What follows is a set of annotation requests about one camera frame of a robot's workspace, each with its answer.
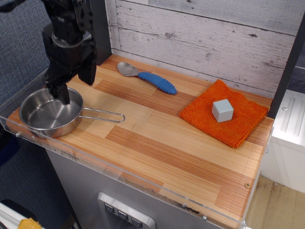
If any black braided cable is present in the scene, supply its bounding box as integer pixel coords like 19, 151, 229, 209
0, 0, 27, 12

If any white aluminium block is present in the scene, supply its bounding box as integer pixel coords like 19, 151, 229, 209
261, 90, 305, 193

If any dark left vertical post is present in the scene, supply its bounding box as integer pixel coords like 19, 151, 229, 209
90, 0, 112, 65

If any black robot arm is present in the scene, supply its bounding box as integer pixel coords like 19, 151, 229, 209
42, 0, 97, 104

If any clear acrylic guard rail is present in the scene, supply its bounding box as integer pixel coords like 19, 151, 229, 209
0, 55, 274, 229

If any orange knitted rag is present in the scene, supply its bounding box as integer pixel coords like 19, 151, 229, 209
179, 80, 268, 148

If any dark right vertical post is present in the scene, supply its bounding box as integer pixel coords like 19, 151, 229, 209
267, 15, 305, 119

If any grey cube block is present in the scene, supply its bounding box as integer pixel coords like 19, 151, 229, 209
212, 99, 234, 123

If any silver pan with wire handle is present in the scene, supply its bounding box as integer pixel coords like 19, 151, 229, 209
19, 88, 126, 138

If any dark vertical post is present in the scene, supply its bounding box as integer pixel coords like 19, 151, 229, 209
90, 0, 112, 65
267, 15, 305, 119

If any yellow and black object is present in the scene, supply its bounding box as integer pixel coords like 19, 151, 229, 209
18, 218, 42, 229

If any silver panel with buttons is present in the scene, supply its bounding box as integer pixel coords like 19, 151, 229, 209
97, 192, 156, 229

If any spoon with blue handle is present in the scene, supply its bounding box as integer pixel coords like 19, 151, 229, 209
117, 62, 177, 95

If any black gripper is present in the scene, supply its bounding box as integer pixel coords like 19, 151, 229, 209
42, 24, 96, 105

